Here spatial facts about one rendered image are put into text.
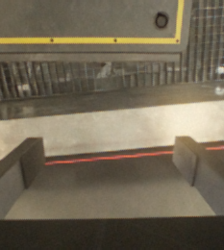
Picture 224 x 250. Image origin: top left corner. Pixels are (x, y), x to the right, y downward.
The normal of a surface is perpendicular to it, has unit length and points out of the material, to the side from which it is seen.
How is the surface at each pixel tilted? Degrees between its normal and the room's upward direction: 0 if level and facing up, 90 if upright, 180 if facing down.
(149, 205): 70
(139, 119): 1
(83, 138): 0
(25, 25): 0
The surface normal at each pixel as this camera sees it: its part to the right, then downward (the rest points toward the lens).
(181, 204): -0.07, -0.79
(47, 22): 0.03, 0.29
